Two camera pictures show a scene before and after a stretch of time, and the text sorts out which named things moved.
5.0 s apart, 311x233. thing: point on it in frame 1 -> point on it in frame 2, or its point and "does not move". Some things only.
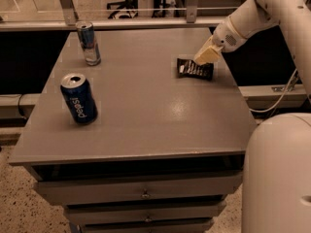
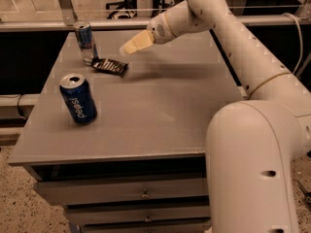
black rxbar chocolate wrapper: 186,67 -> 109,65
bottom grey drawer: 192,226 does not move
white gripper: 225,39 -> 157,30
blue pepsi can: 80,98 does not move
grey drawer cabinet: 164,150 does not move
